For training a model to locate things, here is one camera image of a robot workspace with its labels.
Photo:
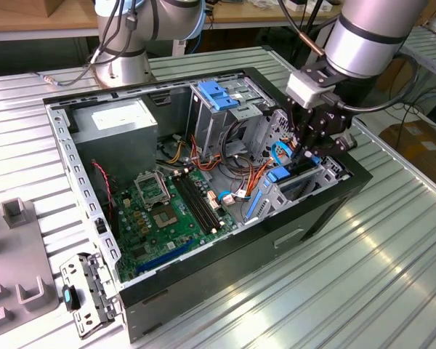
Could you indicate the green motherboard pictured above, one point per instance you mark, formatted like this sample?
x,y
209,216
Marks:
x,y
141,232

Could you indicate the blue plastic drive bracket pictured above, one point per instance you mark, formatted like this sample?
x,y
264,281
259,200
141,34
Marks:
x,y
218,94

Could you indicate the CPU socket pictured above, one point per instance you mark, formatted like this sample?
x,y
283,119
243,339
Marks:
x,y
165,218

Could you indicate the wooden desk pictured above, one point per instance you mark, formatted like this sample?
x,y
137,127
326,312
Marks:
x,y
240,16
22,22

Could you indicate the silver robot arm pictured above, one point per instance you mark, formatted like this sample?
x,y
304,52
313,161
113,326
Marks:
x,y
367,36

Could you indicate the grey slot retainer bracket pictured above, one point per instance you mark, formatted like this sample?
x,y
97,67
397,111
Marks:
x,y
94,287

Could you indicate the cardboard box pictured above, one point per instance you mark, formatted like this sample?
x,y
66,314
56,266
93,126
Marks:
x,y
421,145
58,7

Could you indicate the black open PC case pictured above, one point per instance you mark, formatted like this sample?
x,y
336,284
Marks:
x,y
240,261

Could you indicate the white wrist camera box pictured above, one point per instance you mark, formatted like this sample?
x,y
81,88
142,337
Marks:
x,y
305,89

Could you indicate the hard disk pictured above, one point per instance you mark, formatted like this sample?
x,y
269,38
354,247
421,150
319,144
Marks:
x,y
278,174

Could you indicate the blue expansion slot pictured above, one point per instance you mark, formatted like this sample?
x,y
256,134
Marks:
x,y
163,256

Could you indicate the grey metal drive cage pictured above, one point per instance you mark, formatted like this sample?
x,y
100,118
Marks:
x,y
210,127

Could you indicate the grey power supply unit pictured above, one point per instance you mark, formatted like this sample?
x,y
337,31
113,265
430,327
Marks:
x,y
120,145

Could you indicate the black RAM slot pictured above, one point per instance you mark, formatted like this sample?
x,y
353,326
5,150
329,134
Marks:
x,y
193,203
198,202
202,201
189,203

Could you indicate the grey parts rack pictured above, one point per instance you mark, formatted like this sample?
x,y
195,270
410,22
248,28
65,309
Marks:
x,y
11,261

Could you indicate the grey metal disk bay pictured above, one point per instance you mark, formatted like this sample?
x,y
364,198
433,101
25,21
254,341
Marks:
x,y
276,203

